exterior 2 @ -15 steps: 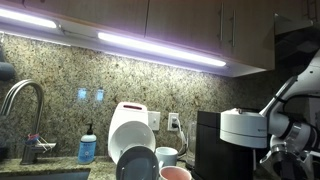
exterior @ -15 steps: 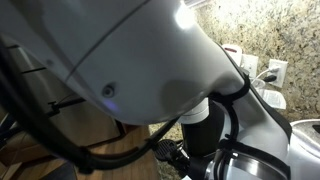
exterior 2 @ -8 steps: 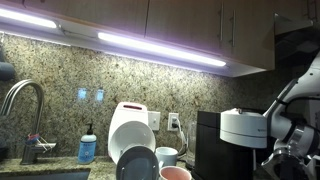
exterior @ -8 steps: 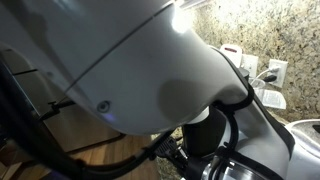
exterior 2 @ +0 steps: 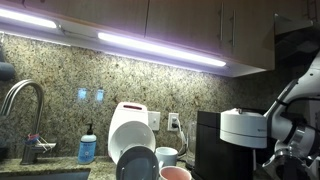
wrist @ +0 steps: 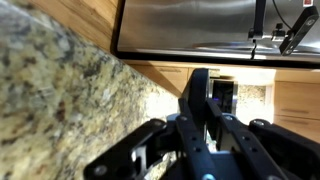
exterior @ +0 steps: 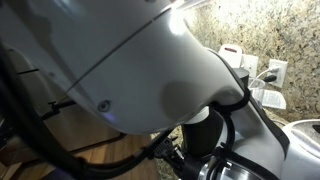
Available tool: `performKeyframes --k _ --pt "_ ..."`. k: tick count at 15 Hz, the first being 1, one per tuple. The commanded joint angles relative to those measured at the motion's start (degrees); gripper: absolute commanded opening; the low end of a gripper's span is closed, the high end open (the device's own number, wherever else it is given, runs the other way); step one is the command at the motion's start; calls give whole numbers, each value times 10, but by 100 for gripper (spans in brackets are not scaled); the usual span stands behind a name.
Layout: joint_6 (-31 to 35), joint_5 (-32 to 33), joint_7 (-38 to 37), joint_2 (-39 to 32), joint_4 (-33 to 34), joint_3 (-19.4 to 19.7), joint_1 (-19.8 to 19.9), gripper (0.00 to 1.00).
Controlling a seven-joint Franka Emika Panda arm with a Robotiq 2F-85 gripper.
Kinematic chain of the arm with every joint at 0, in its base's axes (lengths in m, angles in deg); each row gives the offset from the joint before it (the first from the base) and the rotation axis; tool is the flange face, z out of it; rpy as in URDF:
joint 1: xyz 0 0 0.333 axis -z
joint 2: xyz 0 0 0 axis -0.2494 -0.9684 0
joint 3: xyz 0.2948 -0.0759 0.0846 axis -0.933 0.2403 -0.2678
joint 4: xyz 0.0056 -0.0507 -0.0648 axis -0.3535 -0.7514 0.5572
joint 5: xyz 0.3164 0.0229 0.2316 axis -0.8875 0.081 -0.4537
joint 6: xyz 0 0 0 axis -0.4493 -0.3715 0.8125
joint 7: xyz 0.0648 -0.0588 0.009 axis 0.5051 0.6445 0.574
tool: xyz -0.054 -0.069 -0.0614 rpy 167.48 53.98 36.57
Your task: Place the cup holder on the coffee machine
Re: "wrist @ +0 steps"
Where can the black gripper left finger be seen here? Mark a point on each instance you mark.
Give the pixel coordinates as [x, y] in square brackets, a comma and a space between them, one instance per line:
[190, 143]

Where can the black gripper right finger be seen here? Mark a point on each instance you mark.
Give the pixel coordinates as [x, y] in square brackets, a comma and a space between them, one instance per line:
[240, 143]

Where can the black built-in oven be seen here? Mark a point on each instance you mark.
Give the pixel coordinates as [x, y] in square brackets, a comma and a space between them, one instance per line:
[224, 95]

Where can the stainless steel refrigerator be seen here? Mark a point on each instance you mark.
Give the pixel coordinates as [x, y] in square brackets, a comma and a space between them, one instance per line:
[186, 26]

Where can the black camera stand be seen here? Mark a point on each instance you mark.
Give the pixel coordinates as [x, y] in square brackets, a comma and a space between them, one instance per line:
[260, 20]

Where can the black stereo camera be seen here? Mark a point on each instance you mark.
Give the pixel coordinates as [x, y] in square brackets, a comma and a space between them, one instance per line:
[300, 30]

